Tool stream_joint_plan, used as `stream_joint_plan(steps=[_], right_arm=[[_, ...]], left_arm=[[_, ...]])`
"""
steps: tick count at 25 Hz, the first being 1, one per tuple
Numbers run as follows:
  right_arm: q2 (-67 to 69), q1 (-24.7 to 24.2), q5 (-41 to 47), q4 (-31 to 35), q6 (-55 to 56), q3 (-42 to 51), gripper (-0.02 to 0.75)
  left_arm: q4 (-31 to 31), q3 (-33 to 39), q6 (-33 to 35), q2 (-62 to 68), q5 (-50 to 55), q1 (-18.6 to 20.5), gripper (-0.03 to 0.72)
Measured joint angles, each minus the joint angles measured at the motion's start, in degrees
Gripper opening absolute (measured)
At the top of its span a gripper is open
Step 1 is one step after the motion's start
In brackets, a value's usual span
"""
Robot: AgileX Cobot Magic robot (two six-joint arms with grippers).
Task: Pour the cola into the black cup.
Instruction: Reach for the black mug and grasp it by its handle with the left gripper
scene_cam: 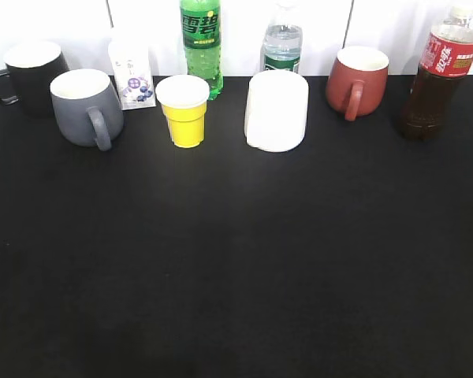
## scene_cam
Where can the white blueberry milk carton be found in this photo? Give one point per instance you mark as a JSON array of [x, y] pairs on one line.
[[129, 57]]

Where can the red-brown ceramic mug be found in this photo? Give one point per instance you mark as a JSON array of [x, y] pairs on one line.
[[357, 81]]

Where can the grey ceramic mug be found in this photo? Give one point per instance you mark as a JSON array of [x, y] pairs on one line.
[[86, 107]]

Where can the cola bottle red label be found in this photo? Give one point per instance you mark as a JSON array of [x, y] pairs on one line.
[[445, 61]]

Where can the black ceramic mug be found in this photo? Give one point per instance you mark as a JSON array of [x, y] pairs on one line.
[[30, 67]]

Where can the yellow paper cup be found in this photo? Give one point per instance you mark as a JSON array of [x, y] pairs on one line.
[[184, 104]]

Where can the clear water bottle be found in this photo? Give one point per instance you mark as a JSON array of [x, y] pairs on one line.
[[283, 39]]

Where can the green sprite bottle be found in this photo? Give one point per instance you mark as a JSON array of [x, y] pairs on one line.
[[201, 34]]

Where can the white ceramic mug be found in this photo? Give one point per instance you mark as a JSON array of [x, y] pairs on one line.
[[276, 111]]

